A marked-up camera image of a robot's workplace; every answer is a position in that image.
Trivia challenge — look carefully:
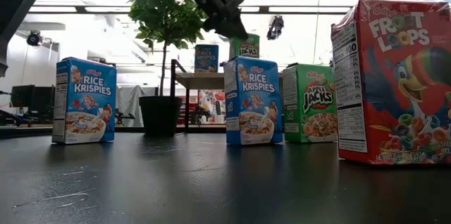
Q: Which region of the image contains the potted green plant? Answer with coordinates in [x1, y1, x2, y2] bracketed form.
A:
[127, 0, 209, 137]

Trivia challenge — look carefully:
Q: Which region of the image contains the wooden shelf with black legs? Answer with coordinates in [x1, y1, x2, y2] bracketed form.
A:
[170, 58, 285, 133]

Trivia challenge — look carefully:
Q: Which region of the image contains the floral patterned cloth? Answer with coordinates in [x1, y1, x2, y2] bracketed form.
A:
[198, 89, 226, 125]

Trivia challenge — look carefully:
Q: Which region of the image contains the black computer monitor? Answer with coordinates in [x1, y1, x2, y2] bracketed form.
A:
[10, 85, 56, 123]

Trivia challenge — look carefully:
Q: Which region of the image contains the blue Rice Krispies cereal box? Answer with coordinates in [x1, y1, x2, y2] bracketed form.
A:
[194, 44, 220, 74]
[223, 56, 284, 146]
[51, 56, 118, 145]

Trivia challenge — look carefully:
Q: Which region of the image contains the black overhead camera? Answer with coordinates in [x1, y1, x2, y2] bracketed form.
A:
[266, 15, 285, 41]

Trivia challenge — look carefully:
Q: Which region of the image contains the black round ceiling camera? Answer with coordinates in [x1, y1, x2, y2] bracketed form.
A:
[26, 30, 44, 47]

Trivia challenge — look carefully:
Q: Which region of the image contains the red Froot Loops cereal box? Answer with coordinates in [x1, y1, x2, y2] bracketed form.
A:
[330, 0, 451, 166]

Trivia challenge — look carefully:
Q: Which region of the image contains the green Apple Jacks cereal box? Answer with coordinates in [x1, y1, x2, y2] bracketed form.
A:
[282, 63, 338, 144]
[229, 33, 261, 60]

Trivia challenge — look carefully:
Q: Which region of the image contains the white draped cloth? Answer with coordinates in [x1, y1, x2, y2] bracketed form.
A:
[116, 85, 159, 128]

